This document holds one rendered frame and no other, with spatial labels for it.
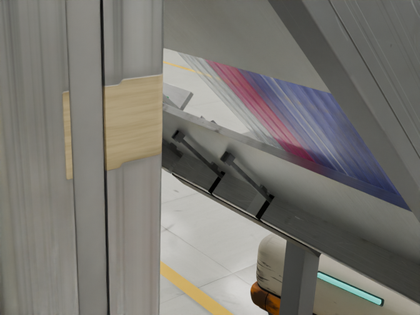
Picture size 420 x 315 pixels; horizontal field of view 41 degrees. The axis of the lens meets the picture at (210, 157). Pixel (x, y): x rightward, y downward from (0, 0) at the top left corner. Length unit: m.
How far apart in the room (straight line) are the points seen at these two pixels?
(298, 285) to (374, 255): 0.60
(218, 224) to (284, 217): 1.51
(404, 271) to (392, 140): 0.44
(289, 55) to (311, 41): 0.13
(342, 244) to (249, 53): 0.41
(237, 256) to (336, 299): 0.63
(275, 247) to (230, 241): 0.58
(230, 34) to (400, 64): 0.15
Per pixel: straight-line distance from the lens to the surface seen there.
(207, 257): 2.08
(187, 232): 2.24
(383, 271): 0.73
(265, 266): 1.66
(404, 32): 0.27
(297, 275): 1.32
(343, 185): 0.57
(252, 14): 0.35
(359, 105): 0.27
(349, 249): 0.75
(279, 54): 0.38
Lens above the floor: 1.05
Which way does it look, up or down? 20 degrees down
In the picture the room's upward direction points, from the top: 3 degrees clockwise
